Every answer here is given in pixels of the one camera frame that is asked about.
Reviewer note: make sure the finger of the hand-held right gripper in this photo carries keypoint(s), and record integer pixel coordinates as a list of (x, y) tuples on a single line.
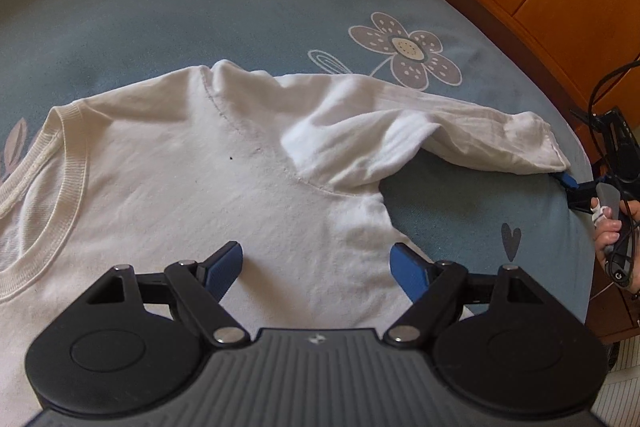
[(582, 202), (566, 179)]

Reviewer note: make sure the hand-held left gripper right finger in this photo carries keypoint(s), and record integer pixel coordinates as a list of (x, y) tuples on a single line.
[(407, 273)]

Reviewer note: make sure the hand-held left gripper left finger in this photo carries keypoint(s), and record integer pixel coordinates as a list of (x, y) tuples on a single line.
[(222, 271)]

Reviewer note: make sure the white printed sweatshirt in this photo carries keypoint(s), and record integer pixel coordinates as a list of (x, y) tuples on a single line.
[(200, 157)]

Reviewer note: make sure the person's right hand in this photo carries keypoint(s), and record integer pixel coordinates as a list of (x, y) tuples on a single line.
[(607, 239)]

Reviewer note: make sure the white finger bandage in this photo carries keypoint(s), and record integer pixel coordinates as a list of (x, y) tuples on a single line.
[(599, 212)]

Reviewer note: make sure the bed with blue floral sheet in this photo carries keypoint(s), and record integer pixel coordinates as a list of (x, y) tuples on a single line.
[(250, 7)]

